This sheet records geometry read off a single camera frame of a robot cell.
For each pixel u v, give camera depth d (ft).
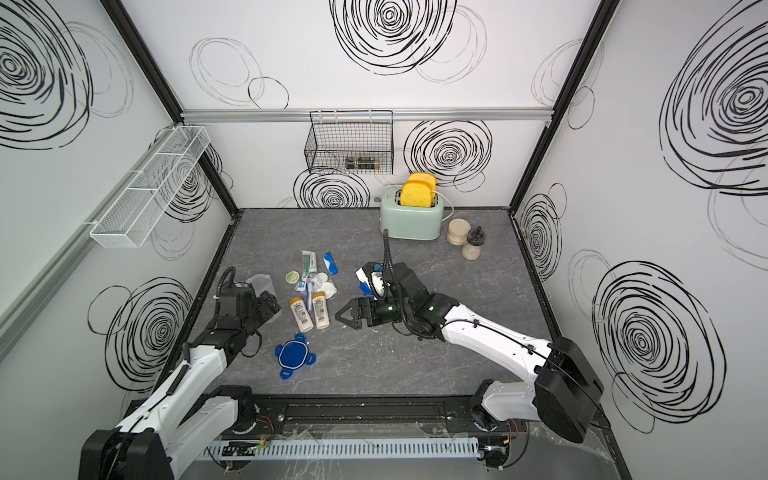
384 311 2.16
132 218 2.37
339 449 3.16
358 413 2.47
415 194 3.25
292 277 3.26
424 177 3.27
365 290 2.70
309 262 3.35
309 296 3.08
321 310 2.98
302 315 2.92
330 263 3.43
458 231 3.47
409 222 3.45
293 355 2.73
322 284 3.21
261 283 3.01
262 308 2.54
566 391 1.32
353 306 2.10
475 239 3.21
